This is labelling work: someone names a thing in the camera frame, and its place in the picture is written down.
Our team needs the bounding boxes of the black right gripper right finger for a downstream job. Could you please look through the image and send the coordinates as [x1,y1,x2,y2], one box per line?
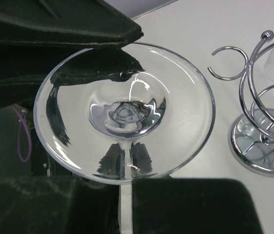
[132,178,263,234]

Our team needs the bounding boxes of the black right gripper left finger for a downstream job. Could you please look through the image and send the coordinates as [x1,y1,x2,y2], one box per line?
[0,0,143,109]

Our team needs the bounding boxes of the chrome wine glass rack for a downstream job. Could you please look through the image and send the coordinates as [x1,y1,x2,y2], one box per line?
[207,29,274,176]

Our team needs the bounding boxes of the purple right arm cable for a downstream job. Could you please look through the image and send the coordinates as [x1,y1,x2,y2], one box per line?
[14,104,33,163]

